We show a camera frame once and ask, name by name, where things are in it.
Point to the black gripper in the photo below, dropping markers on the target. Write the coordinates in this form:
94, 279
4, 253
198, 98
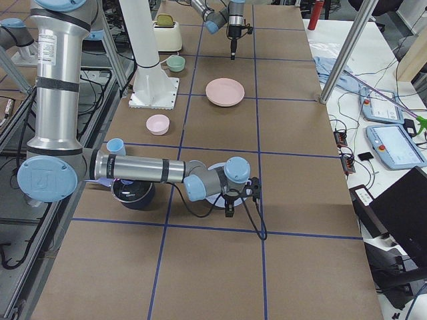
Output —
230, 199
234, 31

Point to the light blue plate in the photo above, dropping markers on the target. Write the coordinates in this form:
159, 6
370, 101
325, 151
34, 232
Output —
217, 199

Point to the pink plate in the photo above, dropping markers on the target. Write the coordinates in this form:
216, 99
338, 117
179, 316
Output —
224, 92

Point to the mint green bowl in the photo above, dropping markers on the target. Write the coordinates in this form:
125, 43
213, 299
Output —
176, 63

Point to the cream toaster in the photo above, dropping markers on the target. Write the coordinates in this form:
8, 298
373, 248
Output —
167, 33

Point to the dark blue lidded pot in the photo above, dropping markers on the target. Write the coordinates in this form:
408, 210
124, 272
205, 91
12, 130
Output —
136, 195

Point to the red bottle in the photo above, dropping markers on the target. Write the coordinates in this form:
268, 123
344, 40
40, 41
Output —
315, 14

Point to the pink bowl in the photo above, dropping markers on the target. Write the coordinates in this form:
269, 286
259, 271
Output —
158, 124

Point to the light blue cup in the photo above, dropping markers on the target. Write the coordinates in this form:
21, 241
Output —
116, 146

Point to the far teach pendant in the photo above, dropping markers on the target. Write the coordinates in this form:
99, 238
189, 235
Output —
378, 109

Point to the teach pendant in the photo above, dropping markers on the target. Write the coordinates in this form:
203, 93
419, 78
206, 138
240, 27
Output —
394, 146
378, 109

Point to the black laptop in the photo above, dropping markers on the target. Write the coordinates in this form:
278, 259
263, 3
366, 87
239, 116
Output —
402, 211

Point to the near teach pendant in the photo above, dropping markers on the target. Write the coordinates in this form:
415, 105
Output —
394, 146

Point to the green tipped grabber stick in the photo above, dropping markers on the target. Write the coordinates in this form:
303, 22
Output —
422, 121

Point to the white camera stand base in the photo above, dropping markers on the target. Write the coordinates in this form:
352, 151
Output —
152, 88

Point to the aluminium frame post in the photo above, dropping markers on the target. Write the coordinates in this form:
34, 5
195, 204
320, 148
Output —
350, 42

